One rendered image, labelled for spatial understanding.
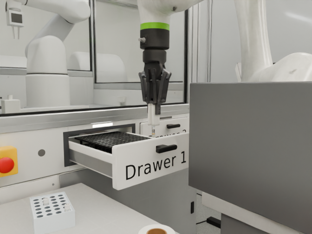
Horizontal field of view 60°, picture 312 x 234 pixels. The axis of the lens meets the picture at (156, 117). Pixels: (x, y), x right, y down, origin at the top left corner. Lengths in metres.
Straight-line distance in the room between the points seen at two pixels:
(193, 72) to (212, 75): 1.40
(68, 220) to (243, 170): 0.44
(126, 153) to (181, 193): 0.69
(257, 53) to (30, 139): 0.79
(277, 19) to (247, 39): 1.36
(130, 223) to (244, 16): 0.80
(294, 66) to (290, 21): 1.50
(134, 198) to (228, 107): 0.58
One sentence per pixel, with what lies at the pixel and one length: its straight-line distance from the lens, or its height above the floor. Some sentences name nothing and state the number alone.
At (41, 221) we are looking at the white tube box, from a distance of 0.66.
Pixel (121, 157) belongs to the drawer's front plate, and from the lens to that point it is 0.67.
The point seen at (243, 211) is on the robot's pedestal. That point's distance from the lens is 0.77.
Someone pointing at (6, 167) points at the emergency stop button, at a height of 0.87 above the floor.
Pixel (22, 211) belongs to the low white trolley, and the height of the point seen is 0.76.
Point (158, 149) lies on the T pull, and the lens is 0.71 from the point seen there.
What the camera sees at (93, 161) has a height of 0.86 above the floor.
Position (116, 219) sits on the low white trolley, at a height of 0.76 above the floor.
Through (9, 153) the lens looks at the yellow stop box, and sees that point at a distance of 0.80.
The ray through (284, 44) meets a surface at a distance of 2.35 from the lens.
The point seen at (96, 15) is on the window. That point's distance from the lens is 0.99.
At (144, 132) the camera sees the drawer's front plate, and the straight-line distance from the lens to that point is 1.06.
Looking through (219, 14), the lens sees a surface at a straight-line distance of 2.73.
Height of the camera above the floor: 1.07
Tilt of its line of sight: 7 degrees down
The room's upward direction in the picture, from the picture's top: straight up
